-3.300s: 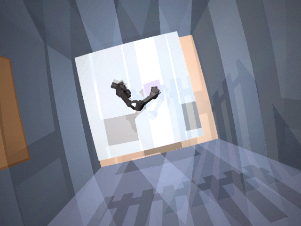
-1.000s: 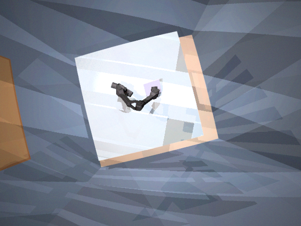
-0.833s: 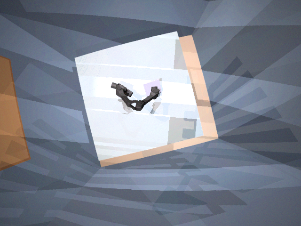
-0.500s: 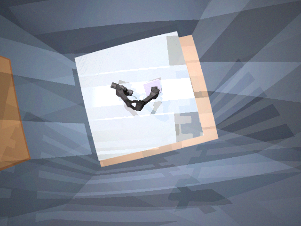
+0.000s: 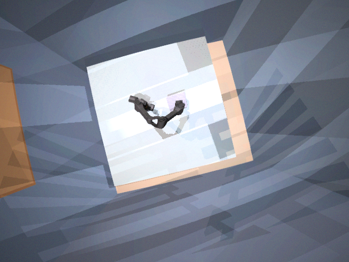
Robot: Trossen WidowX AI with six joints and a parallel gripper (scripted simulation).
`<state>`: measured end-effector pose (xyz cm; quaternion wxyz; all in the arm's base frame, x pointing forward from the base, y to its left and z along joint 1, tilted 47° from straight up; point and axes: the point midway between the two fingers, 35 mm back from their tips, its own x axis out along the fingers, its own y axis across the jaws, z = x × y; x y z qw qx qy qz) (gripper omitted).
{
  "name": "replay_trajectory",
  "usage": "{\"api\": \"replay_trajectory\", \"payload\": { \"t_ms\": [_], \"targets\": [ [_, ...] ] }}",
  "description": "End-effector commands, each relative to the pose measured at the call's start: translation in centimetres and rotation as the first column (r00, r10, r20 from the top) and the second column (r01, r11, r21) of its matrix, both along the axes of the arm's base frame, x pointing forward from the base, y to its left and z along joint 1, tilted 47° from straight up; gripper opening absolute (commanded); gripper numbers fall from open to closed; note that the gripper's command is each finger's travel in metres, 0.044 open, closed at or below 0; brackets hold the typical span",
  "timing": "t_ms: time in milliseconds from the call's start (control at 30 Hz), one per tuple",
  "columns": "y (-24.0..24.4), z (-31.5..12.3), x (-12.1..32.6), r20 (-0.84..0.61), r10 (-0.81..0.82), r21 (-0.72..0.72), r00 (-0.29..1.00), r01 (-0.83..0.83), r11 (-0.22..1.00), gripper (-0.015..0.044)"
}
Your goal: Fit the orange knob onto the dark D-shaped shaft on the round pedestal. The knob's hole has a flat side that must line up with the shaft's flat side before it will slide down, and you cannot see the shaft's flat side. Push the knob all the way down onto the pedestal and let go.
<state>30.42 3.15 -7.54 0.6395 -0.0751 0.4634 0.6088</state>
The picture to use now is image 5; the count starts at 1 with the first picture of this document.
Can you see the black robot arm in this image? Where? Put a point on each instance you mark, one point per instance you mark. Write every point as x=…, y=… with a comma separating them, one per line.
x=162, y=121

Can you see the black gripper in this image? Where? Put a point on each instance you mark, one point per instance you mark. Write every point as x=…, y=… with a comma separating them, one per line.
x=149, y=106

